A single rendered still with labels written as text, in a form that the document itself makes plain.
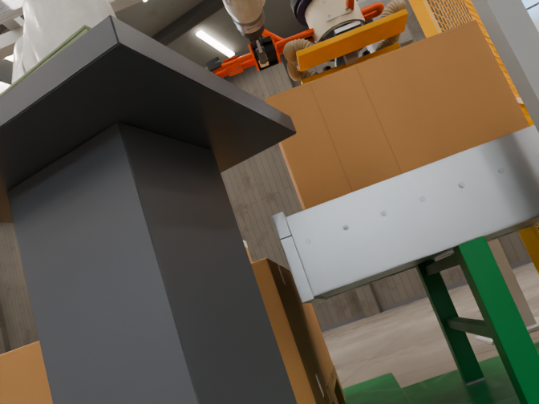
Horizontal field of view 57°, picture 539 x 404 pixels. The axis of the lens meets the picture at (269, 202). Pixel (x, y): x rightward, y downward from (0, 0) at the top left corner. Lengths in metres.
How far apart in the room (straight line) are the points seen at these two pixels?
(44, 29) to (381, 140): 0.81
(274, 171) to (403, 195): 9.34
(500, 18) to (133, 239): 0.81
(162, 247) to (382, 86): 0.86
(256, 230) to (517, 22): 9.63
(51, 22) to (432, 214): 0.84
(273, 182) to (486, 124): 9.18
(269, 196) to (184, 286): 9.76
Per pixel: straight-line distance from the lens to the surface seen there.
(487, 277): 1.16
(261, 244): 10.48
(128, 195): 0.71
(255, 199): 10.59
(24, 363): 1.54
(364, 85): 1.38
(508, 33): 1.12
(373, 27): 1.55
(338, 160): 1.30
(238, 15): 1.40
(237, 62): 1.67
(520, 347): 1.18
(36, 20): 1.01
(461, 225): 1.16
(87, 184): 0.77
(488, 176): 1.19
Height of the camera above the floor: 0.37
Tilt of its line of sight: 14 degrees up
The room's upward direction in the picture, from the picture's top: 19 degrees counter-clockwise
